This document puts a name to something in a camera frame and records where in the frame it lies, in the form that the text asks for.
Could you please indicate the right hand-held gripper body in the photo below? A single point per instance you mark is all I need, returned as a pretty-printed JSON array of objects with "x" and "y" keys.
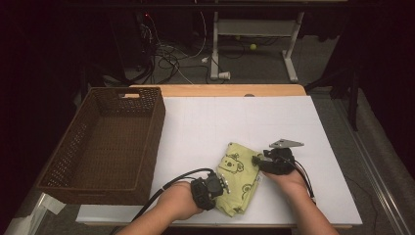
[{"x": 280, "y": 163}]

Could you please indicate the green printed baby romper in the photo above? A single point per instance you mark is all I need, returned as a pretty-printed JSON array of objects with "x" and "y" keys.
[{"x": 238, "y": 182}]

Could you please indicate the white table mat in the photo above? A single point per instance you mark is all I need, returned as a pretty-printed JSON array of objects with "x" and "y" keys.
[{"x": 202, "y": 130}]

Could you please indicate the person's left hand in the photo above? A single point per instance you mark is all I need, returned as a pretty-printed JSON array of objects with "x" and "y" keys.
[{"x": 179, "y": 202}]

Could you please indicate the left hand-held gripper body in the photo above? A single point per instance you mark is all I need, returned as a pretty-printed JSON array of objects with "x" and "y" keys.
[{"x": 205, "y": 192}]

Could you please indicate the white metal desk frame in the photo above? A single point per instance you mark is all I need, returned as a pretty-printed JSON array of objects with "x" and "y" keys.
[{"x": 254, "y": 27}]

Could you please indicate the black floor stand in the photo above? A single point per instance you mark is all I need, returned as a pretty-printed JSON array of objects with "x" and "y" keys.
[{"x": 352, "y": 98}]

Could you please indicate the person's right hand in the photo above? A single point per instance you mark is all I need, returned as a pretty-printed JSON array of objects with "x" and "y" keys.
[{"x": 288, "y": 184}]

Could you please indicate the white plug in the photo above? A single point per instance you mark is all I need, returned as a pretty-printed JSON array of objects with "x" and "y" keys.
[{"x": 204, "y": 59}]

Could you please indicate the white paper cup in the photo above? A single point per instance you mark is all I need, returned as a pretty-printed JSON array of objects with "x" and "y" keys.
[{"x": 225, "y": 75}]

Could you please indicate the yellow tennis ball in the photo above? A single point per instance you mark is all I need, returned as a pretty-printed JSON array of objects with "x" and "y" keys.
[{"x": 253, "y": 46}]

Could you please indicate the brown woven basket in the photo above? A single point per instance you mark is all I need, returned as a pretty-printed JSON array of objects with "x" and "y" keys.
[{"x": 107, "y": 147}]

